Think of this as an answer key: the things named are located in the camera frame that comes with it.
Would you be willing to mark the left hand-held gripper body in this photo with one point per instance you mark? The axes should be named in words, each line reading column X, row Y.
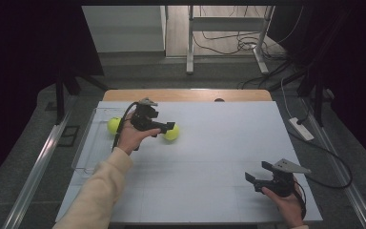
column 143, row 119

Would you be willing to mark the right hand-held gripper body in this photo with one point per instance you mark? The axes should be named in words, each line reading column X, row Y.
column 279, row 184

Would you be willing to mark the yellow tennis ball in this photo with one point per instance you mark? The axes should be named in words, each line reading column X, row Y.
column 113, row 125
column 173, row 134

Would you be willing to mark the clear plastic container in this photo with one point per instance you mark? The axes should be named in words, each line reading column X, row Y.
column 92, row 152

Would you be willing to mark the person's left hand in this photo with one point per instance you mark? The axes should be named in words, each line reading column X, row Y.
column 133, row 138

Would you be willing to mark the person's right hand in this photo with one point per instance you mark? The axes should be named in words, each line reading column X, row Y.
column 289, row 206

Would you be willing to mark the wooden table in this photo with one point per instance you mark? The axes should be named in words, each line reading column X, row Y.
column 187, row 94

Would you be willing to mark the white table cover board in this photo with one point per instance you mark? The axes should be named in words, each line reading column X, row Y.
column 219, row 143

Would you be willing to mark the white power strip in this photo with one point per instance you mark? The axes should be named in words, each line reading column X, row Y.
column 301, row 129

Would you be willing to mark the black floor socket plate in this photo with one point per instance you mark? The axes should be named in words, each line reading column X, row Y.
column 68, row 136

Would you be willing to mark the black tripod stand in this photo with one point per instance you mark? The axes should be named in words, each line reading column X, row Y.
column 59, row 101
column 318, row 105

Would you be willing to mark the white cabinet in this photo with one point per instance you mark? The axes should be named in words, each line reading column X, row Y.
column 124, row 28

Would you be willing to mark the dark curtain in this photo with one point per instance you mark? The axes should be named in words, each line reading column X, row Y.
column 362, row 79
column 19, row 63

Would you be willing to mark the aluminium rail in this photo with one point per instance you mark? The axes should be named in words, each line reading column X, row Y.
column 355, row 197
column 35, row 178

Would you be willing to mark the white metal desk frame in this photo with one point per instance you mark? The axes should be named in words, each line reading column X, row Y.
column 225, row 24

